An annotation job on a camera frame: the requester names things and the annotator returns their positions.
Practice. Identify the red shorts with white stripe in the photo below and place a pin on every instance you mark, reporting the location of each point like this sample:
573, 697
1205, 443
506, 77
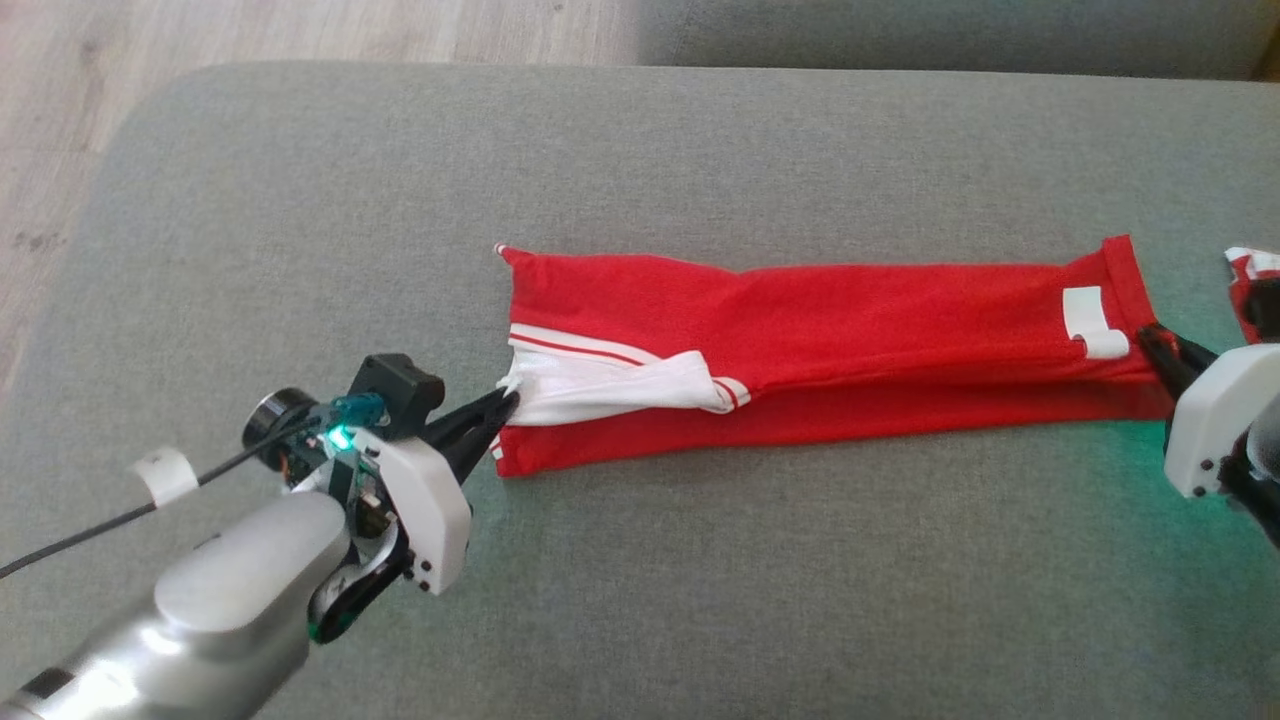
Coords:
1250, 262

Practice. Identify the grey sofa section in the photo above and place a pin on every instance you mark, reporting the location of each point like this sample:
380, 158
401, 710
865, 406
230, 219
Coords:
950, 35

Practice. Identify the red Bulls 23 jersey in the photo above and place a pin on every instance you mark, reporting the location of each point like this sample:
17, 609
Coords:
850, 320

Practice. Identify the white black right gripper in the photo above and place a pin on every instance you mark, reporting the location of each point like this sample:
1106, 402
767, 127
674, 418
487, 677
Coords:
1220, 420

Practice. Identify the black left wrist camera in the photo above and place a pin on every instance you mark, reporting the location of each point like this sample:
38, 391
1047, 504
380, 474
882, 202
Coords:
395, 390

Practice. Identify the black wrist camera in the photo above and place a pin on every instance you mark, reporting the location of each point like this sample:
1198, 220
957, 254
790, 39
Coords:
1266, 312
395, 390

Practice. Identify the grey fabric sofa seat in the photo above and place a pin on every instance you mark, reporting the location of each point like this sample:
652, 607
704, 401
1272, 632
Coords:
700, 580

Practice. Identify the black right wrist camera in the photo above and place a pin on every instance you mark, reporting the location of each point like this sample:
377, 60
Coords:
1266, 312

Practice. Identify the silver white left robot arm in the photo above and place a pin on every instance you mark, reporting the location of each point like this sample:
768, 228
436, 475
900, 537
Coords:
230, 590

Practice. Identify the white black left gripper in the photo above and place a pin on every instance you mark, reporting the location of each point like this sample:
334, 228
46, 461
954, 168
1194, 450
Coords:
430, 510

